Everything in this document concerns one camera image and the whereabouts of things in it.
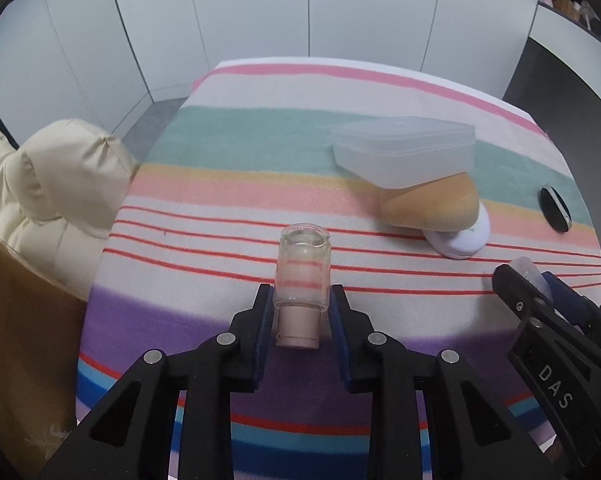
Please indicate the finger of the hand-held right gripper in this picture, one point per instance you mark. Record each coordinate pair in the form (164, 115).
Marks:
(575, 310)
(517, 300)

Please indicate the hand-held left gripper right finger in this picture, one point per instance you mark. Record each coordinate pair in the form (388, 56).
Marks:
(341, 340)

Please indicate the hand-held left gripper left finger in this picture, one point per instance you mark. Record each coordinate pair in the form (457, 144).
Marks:
(263, 335)

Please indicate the clear small bottle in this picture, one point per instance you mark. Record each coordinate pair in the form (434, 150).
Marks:
(530, 272)

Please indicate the glass bottle with pink cap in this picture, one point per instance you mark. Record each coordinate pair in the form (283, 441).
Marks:
(300, 270)

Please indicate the brown cardboard box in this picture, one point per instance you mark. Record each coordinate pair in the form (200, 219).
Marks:
(25, 360)

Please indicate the black round compact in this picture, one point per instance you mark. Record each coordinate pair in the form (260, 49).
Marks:
(550, 205)

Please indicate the tan powder puff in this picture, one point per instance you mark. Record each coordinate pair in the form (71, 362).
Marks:
(430, 205)

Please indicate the translucent plastic box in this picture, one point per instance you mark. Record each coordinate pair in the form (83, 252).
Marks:
(405, 155)

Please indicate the striped multicolour cloth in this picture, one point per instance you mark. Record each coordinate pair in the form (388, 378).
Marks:
(205, 135)

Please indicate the white counter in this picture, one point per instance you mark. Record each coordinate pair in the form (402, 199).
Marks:
(570, 45)

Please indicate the small brown box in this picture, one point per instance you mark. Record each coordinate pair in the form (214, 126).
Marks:
(564, 2)

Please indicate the white wall cabinet doors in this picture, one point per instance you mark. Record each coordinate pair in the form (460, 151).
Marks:
(280, 5)

